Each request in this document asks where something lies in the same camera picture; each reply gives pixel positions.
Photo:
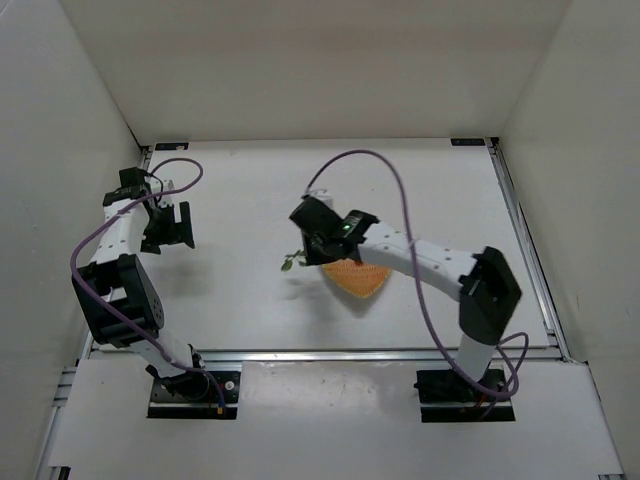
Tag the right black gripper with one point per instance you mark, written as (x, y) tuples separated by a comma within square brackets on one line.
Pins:
[(310, 245)]

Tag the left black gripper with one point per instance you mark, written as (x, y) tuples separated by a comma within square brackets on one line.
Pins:
[(176, 230)]

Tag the cherry sprig with green leaves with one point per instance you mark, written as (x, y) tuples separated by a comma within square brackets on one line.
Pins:
[(298, 258)]

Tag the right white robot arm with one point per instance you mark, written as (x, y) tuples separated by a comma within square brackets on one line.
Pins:
[(483, 284)]

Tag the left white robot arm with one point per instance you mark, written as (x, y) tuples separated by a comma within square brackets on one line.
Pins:
[(120, 304)]

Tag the woven orange fruit basket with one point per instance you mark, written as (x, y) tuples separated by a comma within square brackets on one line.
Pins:
[(361, 280)]

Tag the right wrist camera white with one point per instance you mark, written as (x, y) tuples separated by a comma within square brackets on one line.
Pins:
[(322, 195)]

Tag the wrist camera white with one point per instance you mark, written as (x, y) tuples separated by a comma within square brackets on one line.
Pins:
[(322, 195), (160, 187)]

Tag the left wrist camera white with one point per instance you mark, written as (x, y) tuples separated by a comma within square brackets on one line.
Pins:
[(160, 187)]

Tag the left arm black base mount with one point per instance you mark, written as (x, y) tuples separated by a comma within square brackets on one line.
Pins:
[(196, 399)]

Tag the aluminium frame rail left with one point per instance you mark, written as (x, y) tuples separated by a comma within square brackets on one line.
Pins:
[(94, 274)]

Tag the aluminium frame rail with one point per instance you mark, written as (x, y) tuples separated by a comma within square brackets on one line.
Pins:
[(113, 356), (531, 259), (94, 274)]

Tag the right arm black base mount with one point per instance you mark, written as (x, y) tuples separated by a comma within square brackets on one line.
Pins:
[(445, 397)]

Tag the aluminium frame rail right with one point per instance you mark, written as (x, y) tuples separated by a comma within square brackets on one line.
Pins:
[(531, 259)]

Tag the aluminium frame rail front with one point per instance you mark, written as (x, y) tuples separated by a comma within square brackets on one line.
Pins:
[(113, 356)]

